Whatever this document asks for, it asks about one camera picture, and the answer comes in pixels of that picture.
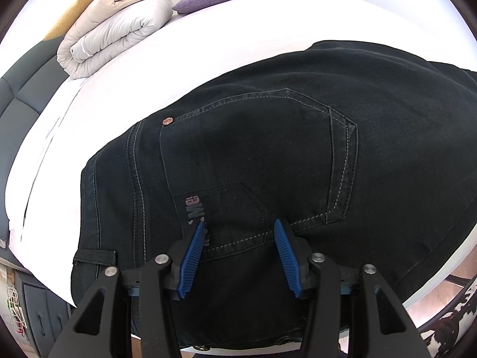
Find dark grey nightstand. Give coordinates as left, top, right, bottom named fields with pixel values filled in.
left=20, top=268, right=75, bottom=347

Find bed with white sheet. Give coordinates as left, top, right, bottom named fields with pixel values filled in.
left=0, top=0, right=477, bottom=329

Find black denim pants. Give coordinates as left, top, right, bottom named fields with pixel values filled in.
left=71, top=39, right=477, bottom=353

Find grey padded headboard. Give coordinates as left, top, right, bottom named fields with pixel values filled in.
left=0, top=39, right=69, bottom=135

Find folded beige duvet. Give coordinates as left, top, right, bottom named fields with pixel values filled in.
left=57, top=0, right=174, bottom=80

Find black white patterned cloth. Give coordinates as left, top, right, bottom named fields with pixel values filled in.
left=421, top=283, right=477, bottom=358

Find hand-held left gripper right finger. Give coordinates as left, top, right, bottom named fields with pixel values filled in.
left=274, top=219, right=429, bottom=358

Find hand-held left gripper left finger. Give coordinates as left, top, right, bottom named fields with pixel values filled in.
left=48, top=220, right=207, bottom=358

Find yellow pillow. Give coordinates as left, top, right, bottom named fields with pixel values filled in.
left=43, top=0, right=107, bottom=41

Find white wire rack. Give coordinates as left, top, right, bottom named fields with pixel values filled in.
left=0, top=265, right=27, bottom=336

